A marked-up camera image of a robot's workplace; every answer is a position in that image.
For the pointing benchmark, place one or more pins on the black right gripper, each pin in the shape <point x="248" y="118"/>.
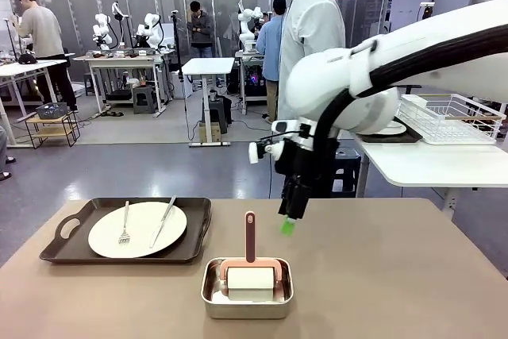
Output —
<point x="295" y="164"/>

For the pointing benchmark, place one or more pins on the silver table knife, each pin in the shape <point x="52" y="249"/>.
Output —
<point x="160" y="226"/>

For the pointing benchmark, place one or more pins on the large white dinner plate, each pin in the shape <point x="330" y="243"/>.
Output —
<point x="137" y="243"/>

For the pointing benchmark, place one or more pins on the silver fork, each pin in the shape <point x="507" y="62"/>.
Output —
<point x="125" y="224"/>

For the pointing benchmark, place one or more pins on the dark brown serving tray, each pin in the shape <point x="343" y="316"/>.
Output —
<point x="67" y="249"/>
<point x="409" y="136"/>

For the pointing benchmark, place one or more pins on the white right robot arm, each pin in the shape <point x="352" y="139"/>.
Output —
<point x="329" y="77"/>

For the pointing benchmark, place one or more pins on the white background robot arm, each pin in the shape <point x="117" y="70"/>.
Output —
<point x="248" y="23"/>
<point x="151" y="31"/>
<point x="102" y="31"/>

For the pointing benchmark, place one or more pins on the pink lint roller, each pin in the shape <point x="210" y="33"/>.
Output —
<point x="250" y="236"/>

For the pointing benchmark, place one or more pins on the dark blue plastic stool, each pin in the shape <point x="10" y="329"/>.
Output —
<point x="349" y="172"/>

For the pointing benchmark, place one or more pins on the cardboard box under desk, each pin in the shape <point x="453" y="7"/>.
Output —
<point x="210" y="132"/>

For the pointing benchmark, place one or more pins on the black stool under desk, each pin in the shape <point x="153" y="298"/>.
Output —
<point x="220" y="112"/>

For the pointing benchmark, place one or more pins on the stainless steel rectangular tray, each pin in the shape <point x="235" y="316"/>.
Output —
<point x="246" y="311"/>

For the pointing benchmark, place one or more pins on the computer with coloured lights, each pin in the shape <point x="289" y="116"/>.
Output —
<point x="254" y="81"/>

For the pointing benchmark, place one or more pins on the white side table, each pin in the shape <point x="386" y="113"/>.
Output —
<point x="436" y="164"/>

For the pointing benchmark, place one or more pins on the person in blue shirt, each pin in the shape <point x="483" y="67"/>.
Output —
<point x="270" y="49"/>

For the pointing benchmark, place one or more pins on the person in white hoodie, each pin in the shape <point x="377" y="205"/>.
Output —
<point x="313" y="25"/>

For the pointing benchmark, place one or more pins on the grey step stool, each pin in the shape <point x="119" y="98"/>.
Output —
<point x="143" y="99"/>

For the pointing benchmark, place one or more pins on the person in dark grey jacket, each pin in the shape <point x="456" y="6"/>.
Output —
<point x="200" y="29"/>

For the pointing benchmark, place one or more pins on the black tripod stand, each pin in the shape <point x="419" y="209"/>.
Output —
<point x="177" y="41"/>

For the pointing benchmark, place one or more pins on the white workbench with robots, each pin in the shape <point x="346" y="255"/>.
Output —
<point x="119" y="59"/>

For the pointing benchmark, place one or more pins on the grey plastic basket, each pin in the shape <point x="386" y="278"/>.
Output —
<point x="51" y="110"/>

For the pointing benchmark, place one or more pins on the seated person's leg and sandal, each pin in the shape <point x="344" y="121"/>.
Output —
<point x="4" y="156"/>

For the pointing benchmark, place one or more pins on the white background desk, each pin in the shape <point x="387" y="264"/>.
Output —
<point x="24" y="67"/>

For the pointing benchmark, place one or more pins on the black cap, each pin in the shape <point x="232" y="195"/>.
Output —
<point x="28" y="59"/>

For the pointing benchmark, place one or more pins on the person in beige sweater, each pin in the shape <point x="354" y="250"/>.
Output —
<point x="41" y="33"/>

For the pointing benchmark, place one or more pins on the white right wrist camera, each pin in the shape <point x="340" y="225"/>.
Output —
<point x="257" y="151"/>

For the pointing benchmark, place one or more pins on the wooden black-frame low shelf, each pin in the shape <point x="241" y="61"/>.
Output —
<point x="51" y="128"/>

